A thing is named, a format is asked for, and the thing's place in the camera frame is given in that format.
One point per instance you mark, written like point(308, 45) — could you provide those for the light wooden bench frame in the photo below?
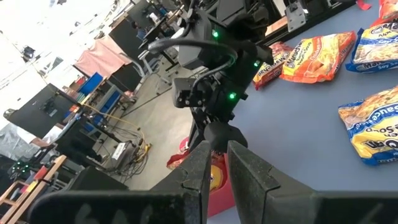
point(46, 177)

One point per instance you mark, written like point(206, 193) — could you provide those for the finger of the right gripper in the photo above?
point(196, 133)
point(224, 133)

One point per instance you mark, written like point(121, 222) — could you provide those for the red Maruchan noodle pack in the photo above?
point(177, 160)
point(267, 71)
point(217, 179)

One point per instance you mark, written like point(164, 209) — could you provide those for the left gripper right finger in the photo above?
point(258, 199)

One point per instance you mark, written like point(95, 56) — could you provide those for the pink plastic bin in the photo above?
point(220, 199)

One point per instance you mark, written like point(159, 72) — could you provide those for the white floor box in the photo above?
point(119, 151)

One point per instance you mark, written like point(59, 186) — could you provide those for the draped pinkish cloth cover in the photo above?
point(102, 56)

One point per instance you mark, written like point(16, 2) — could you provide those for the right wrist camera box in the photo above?
point(186, 93)

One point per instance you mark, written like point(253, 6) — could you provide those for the black equipment case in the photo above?
point(93, 180)

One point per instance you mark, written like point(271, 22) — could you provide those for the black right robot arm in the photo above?
point(205, 18)

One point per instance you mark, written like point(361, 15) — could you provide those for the blue Maruchan noodle pack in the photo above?
point(376, 46)
point(373, 130)

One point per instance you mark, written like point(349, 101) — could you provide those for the blue storage crate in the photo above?
point(90, 83)
point(110, 102)

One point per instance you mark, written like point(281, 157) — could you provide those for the orange Maruchan noodle pack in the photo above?
point(388, 12)
point(314, 59)

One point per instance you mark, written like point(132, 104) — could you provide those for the black ceiling spotlight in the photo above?
point(28, 52)

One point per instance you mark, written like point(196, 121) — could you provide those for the black aluminium table frame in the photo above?
point(326, 14)

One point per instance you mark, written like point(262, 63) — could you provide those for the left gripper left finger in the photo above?
point(186, 199)

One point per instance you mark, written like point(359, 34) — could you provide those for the small red object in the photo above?
point(363, 4)

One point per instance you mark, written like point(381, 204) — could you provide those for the black flat panel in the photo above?
point(37, 112)

